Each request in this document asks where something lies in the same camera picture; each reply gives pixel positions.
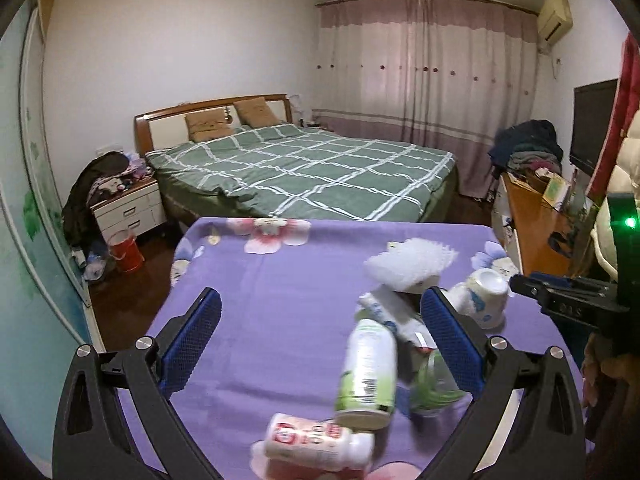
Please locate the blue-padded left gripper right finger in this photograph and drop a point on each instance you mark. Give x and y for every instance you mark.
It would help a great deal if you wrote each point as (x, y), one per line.
(524, 421)

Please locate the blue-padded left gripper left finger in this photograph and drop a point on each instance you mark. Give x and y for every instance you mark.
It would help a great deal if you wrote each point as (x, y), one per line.
(92, 439)

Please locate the white paper cup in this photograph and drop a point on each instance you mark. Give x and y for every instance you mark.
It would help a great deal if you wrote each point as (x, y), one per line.
(482, 297)

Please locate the green white yogurt bottle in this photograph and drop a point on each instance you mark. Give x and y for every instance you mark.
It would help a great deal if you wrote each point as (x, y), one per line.
(365, 398)

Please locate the orange wooden desk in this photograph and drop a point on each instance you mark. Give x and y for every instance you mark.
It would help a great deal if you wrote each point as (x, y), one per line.
(523, 223)

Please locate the clear plastic cup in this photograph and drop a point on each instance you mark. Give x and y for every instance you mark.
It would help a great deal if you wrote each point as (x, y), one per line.
(433, 387)

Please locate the cream puffer jacket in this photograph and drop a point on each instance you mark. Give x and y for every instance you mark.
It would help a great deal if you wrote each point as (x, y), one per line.
(623, 184)

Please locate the green framed picture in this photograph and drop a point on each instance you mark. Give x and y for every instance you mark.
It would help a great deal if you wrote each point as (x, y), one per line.
(555, 192)

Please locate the painted sliding wardrobe door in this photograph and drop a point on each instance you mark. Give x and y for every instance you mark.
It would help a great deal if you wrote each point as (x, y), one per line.
(43, 302)

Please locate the red bucket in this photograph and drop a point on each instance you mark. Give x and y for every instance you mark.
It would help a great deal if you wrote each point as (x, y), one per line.
(123, 248)

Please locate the pile of dark clothes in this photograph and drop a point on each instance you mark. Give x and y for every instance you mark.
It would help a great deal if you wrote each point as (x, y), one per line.
(520, 147)

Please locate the red white drink bottle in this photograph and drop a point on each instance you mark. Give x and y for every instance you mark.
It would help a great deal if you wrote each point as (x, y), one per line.
(294, 444)

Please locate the black jacket on cabinet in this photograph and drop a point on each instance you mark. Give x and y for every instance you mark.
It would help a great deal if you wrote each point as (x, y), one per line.
(79, 226)

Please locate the black television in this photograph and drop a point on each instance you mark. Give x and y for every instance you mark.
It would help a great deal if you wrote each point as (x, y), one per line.
(593, 105)

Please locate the white bedside cabinet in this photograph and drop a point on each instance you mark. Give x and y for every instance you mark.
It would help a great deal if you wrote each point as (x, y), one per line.
(139, 210)

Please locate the purple floral tablecloth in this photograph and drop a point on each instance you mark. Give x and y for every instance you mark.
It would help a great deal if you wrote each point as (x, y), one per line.
(286, 316)

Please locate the pink striped curtain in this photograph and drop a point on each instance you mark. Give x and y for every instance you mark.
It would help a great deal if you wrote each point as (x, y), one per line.
(446, 74)

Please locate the bed with green plaid duvet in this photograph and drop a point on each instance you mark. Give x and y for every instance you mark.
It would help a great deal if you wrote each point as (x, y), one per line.
(291, 171)

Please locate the left brown pillow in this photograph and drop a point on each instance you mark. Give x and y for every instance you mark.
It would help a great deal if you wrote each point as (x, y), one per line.
(208, 125)

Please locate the brown pillow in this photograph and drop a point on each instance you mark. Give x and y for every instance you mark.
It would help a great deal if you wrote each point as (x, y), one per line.
(256, 113)
(208, 125)

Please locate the right brown pillow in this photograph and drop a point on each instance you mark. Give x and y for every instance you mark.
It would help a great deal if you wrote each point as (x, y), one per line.
(256, 113)

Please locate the wall air conditioner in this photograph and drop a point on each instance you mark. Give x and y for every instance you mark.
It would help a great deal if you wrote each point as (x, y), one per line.
(554, 21)

